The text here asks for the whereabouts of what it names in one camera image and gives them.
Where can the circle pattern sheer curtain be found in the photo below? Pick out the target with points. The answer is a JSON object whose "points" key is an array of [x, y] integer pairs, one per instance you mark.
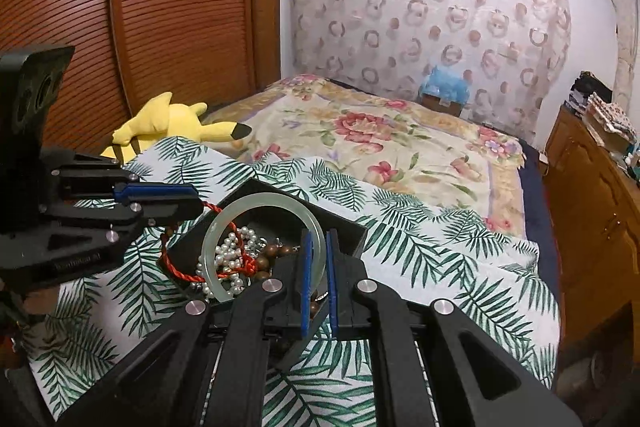
{"points": [[425, 7]]}

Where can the floral bed blanket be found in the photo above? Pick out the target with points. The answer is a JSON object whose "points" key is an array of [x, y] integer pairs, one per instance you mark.
{"points": [[350, 132]]}

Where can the small bottles group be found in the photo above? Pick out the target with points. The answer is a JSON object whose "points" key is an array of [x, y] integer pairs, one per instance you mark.
{"points": [[632, 159]]}

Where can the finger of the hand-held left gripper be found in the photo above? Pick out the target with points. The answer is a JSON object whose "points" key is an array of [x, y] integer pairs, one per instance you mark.
{"points": [[170, 212], [155, 194]]}

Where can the dark blue bed sheet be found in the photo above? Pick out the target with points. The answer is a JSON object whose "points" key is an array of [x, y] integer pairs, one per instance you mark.
{"points": [[532, 217]]}

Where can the black jewelry box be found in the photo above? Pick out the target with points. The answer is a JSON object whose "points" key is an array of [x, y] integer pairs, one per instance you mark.
{"points": [[345, 232]]}

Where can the yellow plush toy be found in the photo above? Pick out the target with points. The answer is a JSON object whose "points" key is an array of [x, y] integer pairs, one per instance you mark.
{"points": [[160, 117]]}

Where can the dark folded clothes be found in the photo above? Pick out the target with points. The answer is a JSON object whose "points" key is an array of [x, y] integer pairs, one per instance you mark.
{"points": [[592, 89]]}

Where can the palm leaf print tablecloth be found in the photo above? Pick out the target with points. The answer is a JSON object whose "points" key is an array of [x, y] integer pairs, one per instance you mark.
{"points": [[425, 257]]}

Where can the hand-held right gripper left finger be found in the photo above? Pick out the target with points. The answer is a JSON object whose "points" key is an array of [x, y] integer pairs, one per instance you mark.
{"points": [[306, 287]]}

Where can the patterned folded cloth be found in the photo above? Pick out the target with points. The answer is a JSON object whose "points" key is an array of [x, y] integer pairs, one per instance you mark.
{"points": [[610, 114]]}

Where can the pale green jade bangle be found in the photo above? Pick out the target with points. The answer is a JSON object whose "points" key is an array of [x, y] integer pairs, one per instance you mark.
{"points": [[209, 257]]}

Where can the brown slatted wooden wardrobe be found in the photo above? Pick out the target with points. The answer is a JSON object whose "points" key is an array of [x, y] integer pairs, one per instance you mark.
{"points": [[175, 7]]}

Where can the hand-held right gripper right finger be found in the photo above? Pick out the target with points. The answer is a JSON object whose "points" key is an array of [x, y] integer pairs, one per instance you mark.
{"points": [[332, 287]]}

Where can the wooden cabinet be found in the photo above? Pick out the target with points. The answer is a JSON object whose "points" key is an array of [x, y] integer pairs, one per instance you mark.
{"points": [[595, 217]]}

